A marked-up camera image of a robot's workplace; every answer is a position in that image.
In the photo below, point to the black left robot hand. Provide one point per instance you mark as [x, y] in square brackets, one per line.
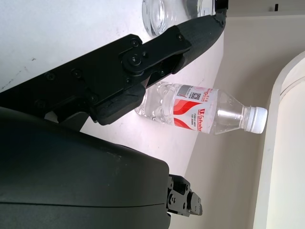
[193, 4]

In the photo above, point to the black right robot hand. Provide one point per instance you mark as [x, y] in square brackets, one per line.
[71, 179]

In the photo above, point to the clear plastic water bottle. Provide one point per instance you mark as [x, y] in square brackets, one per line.
[190, 112]

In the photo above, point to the clear glass cup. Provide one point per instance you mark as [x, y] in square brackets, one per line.
[157, 16]

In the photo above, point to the white curved furniture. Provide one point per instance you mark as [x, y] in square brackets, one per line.
[286, 143]

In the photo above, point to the black wall socket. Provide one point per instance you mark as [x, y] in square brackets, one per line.
[276, 7]

